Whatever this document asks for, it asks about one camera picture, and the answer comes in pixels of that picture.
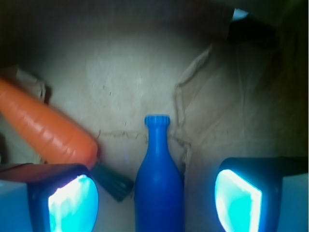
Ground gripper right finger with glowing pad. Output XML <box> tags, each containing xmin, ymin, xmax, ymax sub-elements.
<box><xmin>214</xmin><ymin>157</ymin><xmax>309</xmax><ymax>232</ymax></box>

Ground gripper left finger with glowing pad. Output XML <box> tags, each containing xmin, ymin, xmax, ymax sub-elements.
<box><xmin>0</xmin><ymin>163</ymin><xmax>99</xmax><ymax>232</ymax></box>

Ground blue plastic bottle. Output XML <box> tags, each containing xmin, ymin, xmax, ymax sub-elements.
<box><xmin>134</xmin><ymin>115</ymin><xmax>185</xmax><ymax>232</ymax></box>

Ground orange toy carrot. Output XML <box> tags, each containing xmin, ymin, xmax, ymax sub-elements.
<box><xmin>0</xmin><ymin>76</ymin><xmax>135</xmax><ymax>203</ymax></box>

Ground brown paper bag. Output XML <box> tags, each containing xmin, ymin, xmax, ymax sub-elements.
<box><xmin>0</xmin><ymin>0</ymin><xmax>309</xmax><ymax>232</ymax></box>

